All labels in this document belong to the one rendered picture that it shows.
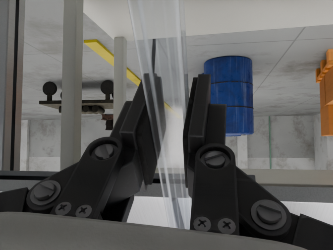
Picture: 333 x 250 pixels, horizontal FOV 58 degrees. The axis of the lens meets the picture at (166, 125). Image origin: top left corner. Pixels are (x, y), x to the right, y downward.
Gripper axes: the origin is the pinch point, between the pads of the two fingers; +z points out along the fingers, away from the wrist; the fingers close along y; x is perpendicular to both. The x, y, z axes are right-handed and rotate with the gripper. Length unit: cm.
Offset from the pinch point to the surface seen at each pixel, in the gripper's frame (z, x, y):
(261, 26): 72, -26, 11
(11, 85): 26.6, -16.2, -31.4
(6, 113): 22.8, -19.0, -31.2
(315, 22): 72, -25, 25
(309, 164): 665, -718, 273
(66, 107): 34, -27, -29
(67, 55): 42, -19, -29
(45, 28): 202, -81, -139
